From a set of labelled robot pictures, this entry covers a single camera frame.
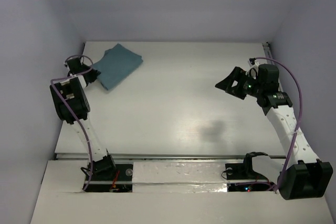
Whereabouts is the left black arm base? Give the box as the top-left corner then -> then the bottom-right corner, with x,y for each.
80,154 -> 133,193

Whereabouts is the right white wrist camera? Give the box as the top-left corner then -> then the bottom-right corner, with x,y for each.
246,58 -> 259,79

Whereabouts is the teal t shirt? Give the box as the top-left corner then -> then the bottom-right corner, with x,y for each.
92,44 -> 143,91

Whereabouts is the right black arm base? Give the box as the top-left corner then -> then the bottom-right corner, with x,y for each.
221,152 -> 275,193

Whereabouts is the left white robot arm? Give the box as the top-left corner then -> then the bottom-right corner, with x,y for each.
49,55 -> 117,179

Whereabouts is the aluminium rail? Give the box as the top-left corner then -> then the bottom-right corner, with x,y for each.
54,152 -> 289,161
262,41 -> 284,91

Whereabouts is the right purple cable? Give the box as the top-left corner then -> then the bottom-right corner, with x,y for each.
254,56 -> 303,192

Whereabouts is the aluminium front rail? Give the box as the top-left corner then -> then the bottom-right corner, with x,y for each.
54,152 -> 289,161

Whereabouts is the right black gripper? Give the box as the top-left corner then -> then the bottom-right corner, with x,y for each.
215,66 -> 264,100

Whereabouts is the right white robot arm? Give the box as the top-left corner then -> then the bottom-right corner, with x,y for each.
215,60 -> 333,200

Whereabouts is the aluminium right side rail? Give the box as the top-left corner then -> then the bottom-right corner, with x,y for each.
262,41 -> 284,91

